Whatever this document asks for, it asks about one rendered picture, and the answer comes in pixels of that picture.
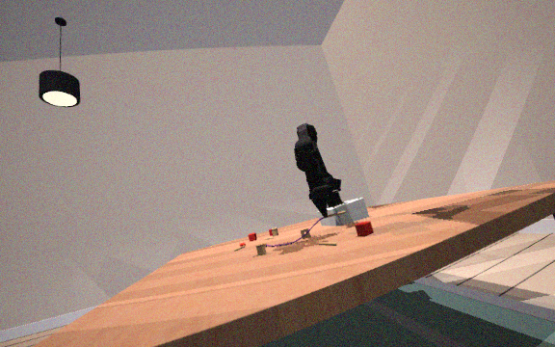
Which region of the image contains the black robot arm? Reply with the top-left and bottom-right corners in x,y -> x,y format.
294,123 -> 345,208

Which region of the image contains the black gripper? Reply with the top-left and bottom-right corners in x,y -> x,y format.
306,172 -> 333,218

